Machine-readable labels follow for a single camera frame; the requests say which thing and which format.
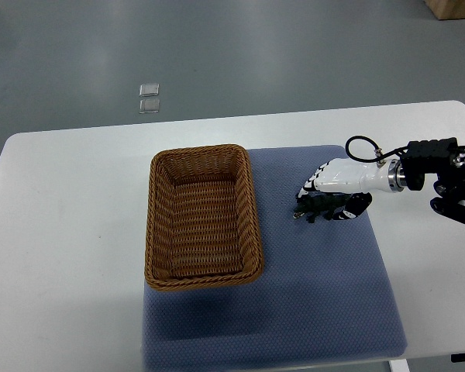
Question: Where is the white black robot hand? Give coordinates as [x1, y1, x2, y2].
[296, 158, 407, 221]

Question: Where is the dark green toy crocodile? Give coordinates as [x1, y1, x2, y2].
[293, 193, 350, 223]

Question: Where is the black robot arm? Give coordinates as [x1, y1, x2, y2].
[345, 136, 465, 225]

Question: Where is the brown wicker basket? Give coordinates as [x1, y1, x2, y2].
[144, 144, 264, 291]

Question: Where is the blue-grey textured mat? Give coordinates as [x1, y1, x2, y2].
[142, 145, 407, 371]

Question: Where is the wooden box corner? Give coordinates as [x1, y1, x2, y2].
[424, 0, 465, 20]

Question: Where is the white table leg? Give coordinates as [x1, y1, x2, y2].
[388, 359, 410, 372]

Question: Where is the upper floor outlet plate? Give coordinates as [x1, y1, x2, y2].
[139, 83, 160, 97]

